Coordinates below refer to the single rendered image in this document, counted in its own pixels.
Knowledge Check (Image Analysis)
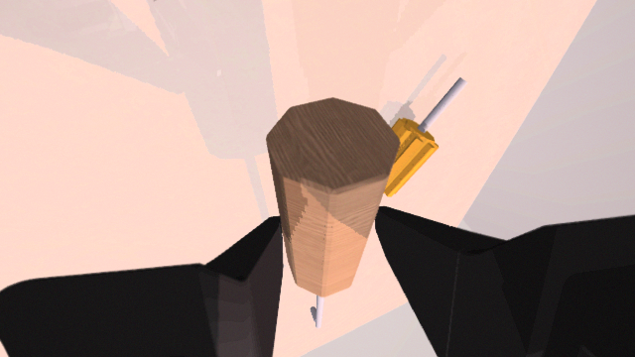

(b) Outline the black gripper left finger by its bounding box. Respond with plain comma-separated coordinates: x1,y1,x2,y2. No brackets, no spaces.
0,216,284,357

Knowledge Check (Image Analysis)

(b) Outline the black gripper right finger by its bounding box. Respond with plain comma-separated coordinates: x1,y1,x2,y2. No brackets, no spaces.
375,206,635,357

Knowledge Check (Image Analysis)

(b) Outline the orange-handled screwdriver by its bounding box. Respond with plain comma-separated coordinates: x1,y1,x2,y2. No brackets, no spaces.
384,77,468,197

